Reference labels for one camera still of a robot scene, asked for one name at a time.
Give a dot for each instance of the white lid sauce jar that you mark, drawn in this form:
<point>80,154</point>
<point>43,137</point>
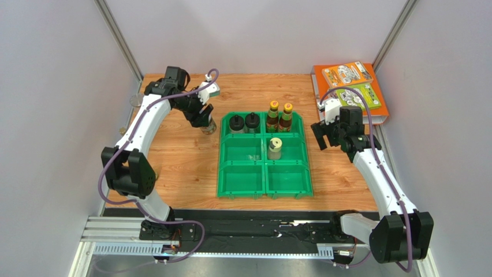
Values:
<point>210,128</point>

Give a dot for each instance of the aluminium frame post left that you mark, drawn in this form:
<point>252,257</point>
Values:
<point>120,40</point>

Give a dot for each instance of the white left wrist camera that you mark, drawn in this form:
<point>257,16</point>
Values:
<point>208,88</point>

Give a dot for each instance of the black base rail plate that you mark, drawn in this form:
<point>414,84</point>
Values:
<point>248,232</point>

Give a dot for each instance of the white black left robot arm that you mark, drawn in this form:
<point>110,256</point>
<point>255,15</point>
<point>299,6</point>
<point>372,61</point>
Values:
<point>126,168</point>

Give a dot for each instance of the silver lid glass jar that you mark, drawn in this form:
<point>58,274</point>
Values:
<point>136,100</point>

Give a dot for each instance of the yellow cap soy sauce bottle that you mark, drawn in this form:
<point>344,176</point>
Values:
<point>285,121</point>

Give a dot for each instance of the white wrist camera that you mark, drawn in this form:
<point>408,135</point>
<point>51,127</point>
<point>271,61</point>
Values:
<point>208,88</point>
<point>329,109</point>

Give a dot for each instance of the orange comic book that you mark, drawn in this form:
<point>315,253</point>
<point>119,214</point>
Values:
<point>347,74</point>

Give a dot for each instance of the aluminium frame post right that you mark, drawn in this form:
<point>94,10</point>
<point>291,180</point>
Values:
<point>401,20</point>

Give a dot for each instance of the yellow-green lid sesame jar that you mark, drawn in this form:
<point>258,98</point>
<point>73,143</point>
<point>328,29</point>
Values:
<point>274,149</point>

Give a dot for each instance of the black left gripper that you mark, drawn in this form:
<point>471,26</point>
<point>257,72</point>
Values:
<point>199,119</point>

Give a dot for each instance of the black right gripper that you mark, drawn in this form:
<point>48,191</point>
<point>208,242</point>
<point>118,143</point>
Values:
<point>325,131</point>

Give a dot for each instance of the green plastic divided bin tray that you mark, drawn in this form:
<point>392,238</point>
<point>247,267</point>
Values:
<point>245,171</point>

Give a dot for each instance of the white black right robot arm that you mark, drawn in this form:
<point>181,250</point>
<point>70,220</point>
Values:
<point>402,232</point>

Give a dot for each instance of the yellow cap green label bottle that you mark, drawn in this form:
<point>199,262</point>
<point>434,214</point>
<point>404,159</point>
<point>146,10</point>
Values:
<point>272,119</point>

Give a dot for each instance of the orange ring binder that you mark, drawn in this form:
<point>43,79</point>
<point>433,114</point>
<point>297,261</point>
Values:
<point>320,86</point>

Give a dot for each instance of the green comic book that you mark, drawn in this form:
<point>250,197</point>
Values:
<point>348,98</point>

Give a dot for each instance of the aluminium frame post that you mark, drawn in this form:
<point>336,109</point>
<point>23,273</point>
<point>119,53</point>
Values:
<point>401,20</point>
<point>120,40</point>

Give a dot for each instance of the black lid jar white granules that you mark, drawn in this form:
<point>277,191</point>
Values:
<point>236,124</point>

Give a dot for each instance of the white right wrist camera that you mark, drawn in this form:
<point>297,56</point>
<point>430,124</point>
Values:
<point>329,109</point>

